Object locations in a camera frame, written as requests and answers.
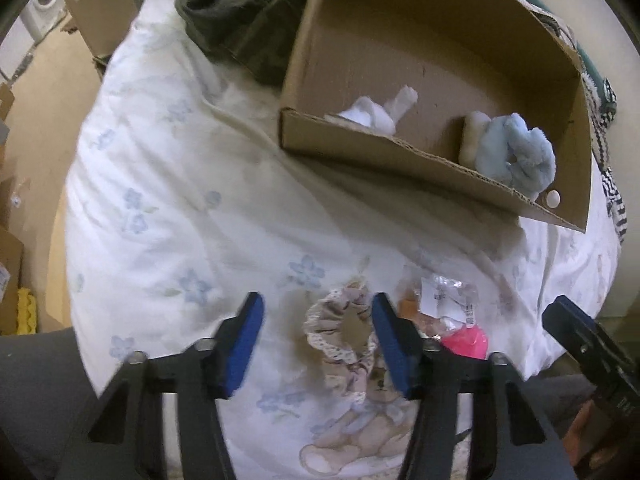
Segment plain cardboard carton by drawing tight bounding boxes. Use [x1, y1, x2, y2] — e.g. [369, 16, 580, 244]
[60, 0, 151, 58]

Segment flat cardboard piece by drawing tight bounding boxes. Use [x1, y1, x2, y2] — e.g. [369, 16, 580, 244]
[0, 225, 26, 333]

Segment light blue plush toy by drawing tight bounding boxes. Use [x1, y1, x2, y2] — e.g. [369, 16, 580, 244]
[474, 114, 557, 202]

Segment teal patterned cloth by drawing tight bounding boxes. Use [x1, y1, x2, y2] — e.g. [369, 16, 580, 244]
[505, 0, 618, 111]

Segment black white striped cloth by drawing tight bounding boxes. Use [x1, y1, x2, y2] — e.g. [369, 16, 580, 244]
[590, 110, 628, 245]

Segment person's right hand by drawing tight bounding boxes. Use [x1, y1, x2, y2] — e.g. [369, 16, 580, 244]
[564, 402, 601, 468]

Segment white plush toy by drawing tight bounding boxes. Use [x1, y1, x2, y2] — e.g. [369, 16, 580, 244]
[325, 86, 418, 136]

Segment clear plastic packet pink item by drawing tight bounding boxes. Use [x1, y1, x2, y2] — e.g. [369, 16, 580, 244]
[397, 272, 488, 361]

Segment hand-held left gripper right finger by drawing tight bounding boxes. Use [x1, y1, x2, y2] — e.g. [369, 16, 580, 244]
[371, 293, 576, 480]

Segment grey pants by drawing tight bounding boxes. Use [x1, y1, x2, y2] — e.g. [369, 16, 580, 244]
[0, 329, 596, 480]

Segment beige plush toy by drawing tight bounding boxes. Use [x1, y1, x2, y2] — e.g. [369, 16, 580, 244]
[459, 112, 493, 166]

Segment brown cardboard box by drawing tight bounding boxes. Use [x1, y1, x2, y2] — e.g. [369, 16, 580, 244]
[277, 0, 593, 233]

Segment white appliance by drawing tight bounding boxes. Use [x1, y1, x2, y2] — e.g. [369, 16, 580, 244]
[25, 0, 68, 41]

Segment yellow plastic object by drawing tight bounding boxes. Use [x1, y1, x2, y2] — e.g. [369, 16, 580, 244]
[17, 287, 40, 335]

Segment beige lace scrunchie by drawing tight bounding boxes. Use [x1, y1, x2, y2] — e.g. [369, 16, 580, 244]
[303, 280, 383, 403]

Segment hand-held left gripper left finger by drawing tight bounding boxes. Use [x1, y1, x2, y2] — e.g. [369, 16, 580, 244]
[55, 291, 264, 480]

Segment white floral blanket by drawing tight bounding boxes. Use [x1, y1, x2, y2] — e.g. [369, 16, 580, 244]
[65, 0, 626, 480]

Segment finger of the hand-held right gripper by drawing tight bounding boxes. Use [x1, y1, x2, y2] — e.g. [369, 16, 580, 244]
[542, 295, 640, 402]

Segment dark green garment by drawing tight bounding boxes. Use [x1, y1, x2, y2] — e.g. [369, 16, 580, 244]
[175, 0, 321, 88]

